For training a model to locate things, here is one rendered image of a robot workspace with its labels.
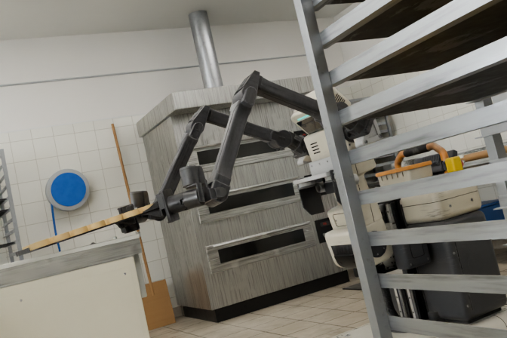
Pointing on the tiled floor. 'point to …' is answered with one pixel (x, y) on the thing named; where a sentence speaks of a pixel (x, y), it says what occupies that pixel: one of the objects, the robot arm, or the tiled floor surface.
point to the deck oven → (241, 212)
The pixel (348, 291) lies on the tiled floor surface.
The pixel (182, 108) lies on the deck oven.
